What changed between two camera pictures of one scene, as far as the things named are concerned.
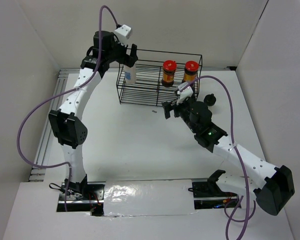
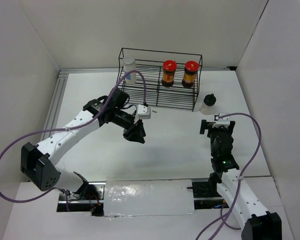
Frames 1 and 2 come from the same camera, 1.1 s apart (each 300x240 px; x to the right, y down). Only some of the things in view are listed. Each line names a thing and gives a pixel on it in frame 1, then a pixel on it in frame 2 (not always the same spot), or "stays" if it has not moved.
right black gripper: (168, 106) -> (208, 125)
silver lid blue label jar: (130, 74) stays
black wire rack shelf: (157, 78) stays
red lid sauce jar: (169, 67) stays
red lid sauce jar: (191, 68) stays
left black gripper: (128, 60) -> (135, 132)
